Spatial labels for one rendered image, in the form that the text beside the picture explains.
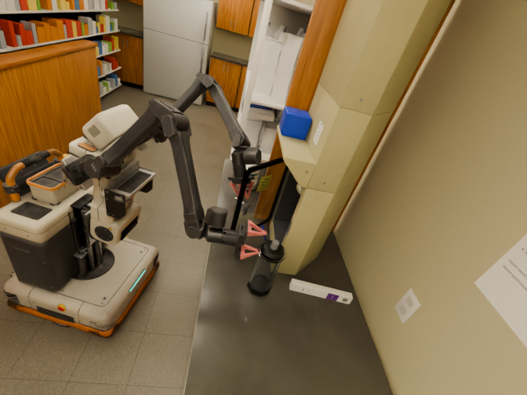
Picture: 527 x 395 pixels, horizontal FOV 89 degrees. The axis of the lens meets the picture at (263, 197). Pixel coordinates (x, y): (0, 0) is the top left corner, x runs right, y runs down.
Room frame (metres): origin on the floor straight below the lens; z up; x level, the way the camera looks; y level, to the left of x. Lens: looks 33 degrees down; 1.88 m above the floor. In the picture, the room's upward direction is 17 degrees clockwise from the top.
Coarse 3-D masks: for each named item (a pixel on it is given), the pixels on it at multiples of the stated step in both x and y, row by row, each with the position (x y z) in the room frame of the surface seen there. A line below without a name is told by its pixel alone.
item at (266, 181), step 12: (276, 168) 1.08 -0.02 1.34; (252, 180) 0.95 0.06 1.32; (264, 180) 1.02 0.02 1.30; (276, 180) 1.10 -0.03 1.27; (240, 192) 0.90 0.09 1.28; (252, 192) 0.97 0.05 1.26; (264, 192) 1.05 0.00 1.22; (276, 192) 1.13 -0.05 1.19; (252, 204) 0.99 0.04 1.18; (264, 204) 1.07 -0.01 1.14; (240, 216) 0.93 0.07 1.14; (252, 216) 1.01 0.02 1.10; (264, 216) 1.10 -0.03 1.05
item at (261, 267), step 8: (264, 256) 0.71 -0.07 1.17; (256, 264) 0.74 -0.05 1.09; (264, 264) 0.72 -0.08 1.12; (272, 264) 0.72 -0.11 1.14; (256, 272) 0.73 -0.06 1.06; (264, 272) 0.71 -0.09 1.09; (272, 272) 0.72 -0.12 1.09; (256, 280) 0.72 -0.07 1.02; (264, 280) 0.71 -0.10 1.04; (272, 280) 0.74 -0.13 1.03; (256, 288) 0.71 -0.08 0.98; (264, 288) 0.72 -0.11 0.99
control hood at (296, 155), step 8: (280, 136) 1.01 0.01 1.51; (288, 136) 1.04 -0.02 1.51; (280, 144) 0.97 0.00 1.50; (288, 144) 0.96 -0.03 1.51; (296, 144) 0.99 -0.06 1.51; (304, 144) 1.01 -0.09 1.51; (288, 152) 0.89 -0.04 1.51; (296, 152) 0.91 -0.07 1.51; (304, 152) 0.93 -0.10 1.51; (288, 160) 0.84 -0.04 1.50; (296, 160) 0.85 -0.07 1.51; (304, 160) 0.87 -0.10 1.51; (312, 160) 0.89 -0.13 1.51; (296, 168) 0.85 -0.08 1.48; (304, 168) 0.85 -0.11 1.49; (312, 168) 0.86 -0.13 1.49; (296, 176) 0.85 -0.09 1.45; (304, 176) 0.85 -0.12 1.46; (304, 184) 0.86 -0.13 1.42
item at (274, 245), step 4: (276, 240) 0.77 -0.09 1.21; (264, 244) 0.76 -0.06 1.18; (268, 244) 0.77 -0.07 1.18; (272, 244) 0.75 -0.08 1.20; (276, 244) 0.75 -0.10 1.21; (264, 248) 0.74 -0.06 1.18; (268, 248) 0.74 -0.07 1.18; (272, 248) 0.75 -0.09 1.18; (276, 248) 0.75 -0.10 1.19; (280, 248) 0.76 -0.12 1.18; (264, 252) 0.73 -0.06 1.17; (268, 252) 0.73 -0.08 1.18; (272, 252) 0.73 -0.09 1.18; (276, 252) 0.74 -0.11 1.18; (280, 252) 0.74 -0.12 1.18; (284, 252) 0.76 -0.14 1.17; (268, 256) 0.72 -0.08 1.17; (272, 256) 0.72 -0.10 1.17; (276, 256) 0.72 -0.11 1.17; (280, 256) 0.73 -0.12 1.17
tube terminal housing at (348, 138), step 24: (312, 120) 1.07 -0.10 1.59; (336, 120) 0.86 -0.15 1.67; (360, 120) 0.88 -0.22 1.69; (384, 120) 1.00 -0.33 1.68; (312, 144) 0.97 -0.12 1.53; (336, 144) 0.87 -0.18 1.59; (360, 144) 0.90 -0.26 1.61; (336, 168) 0.87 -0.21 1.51; (360, 168) 1.01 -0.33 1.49; (312, 192) 0.86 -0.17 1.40; (336, 192) 0.90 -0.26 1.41; (312, 216) 0.87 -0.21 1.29; (336, 216) 1.03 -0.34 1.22; (288, 240) 0.86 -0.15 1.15; (312, 240) 0.88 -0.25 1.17; (288, 264) 0.87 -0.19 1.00
